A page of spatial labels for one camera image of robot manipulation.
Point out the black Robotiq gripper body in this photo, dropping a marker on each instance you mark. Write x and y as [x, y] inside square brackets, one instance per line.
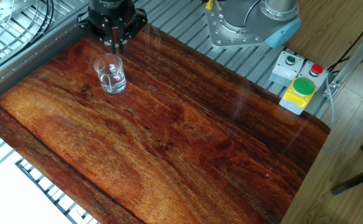
[112, 14]

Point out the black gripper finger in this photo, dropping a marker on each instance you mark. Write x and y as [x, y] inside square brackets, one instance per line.
[134, 28]
[94, 31]

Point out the clear glass stirring rod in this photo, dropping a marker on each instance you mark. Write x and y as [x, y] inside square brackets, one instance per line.
[116, 67]

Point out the small glass beaker with water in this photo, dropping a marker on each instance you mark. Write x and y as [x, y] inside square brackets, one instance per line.
[114, 82]

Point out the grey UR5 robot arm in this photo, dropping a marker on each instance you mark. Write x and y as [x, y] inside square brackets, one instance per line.
[256, 21]

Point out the yellow plastic tag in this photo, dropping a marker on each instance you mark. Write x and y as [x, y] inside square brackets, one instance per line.
[209, 4]

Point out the grey aluminium table beam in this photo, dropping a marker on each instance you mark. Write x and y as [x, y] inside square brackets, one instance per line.
[19, 62]

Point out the aluminium plate with holes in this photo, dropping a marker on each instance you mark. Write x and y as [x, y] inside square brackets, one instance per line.
[0, 9]

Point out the glossy wood-grain table mat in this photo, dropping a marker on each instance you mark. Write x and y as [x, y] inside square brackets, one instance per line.
[168, 140]

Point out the grey box small green button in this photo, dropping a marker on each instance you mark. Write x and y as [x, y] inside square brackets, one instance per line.
[282, 71]

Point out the yellow box green mushroom button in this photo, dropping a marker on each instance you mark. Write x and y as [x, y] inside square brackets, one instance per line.
[304, 86]

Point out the white paper stack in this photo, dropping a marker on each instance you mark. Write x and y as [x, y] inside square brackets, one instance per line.
[13, 199]

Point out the grey box red button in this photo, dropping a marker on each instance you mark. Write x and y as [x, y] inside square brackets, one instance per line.
[316, 70]

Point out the office chair base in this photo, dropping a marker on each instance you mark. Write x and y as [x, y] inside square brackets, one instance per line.
[355, 179]

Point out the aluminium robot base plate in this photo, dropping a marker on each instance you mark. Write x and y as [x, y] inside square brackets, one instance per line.
[214, 31]

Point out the aluminium frame rail by buttons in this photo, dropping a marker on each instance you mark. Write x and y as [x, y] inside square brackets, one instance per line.
[352, 62]

